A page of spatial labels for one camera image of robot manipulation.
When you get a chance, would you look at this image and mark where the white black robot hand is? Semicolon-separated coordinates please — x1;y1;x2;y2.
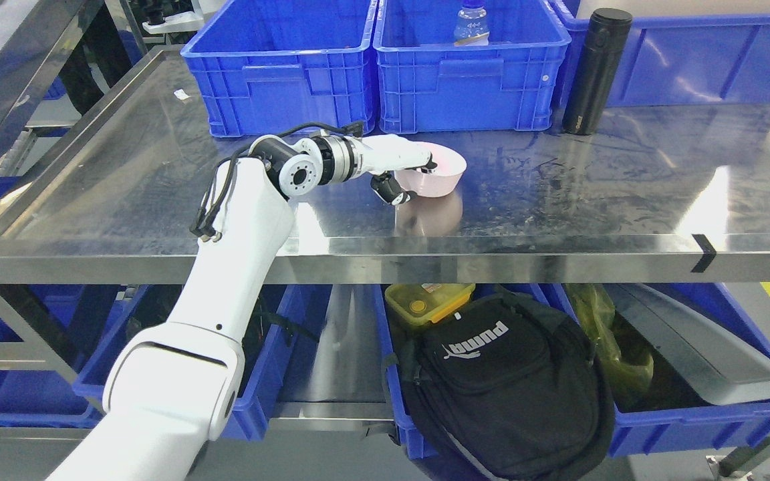
350;134;437;205

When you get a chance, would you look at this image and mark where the pink ikea bowl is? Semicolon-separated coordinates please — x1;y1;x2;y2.
394;141;467;198

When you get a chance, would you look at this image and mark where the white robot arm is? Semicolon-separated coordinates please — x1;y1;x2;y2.
48;155;297;480

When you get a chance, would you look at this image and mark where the blue crate back middle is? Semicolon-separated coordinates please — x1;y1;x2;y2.
373;1;571;134

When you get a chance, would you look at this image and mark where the blue crate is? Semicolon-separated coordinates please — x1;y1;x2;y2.
549;0;770;109
181;1;379;138
373;1;571;134

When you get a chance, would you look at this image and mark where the blue crate back left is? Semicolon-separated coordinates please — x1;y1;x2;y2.
181;1;379;138

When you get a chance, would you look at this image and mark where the yellow lunch box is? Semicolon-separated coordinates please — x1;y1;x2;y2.
383;283;477;331

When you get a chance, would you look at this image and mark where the clear water bottle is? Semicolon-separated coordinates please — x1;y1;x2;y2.
453;1;489;47

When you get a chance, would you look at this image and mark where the blue bin lower left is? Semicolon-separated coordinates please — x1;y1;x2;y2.
72;284;322;443

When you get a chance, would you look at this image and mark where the blue bin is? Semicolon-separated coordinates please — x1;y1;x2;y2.
370;283;770;462
72;284;322;443

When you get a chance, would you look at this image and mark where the white paper scrap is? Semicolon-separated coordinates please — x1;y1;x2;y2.
173;89;190;102

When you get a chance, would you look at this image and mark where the black puma backpack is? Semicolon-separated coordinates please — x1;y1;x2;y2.
390;285;616;480

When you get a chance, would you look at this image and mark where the black thermos flask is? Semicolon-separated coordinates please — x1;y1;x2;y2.
563;8;633;135

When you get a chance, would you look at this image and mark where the yellow green plastic bag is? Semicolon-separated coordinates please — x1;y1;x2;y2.
563;283;654;412

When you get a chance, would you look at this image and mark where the blue bin lower right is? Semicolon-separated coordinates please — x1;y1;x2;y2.
370;283;770;462

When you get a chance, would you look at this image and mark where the blue crate back right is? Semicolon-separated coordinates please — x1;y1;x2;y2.
549;0;770;109

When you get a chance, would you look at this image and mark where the grey flat panel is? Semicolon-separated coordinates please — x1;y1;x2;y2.
604;283;770;406

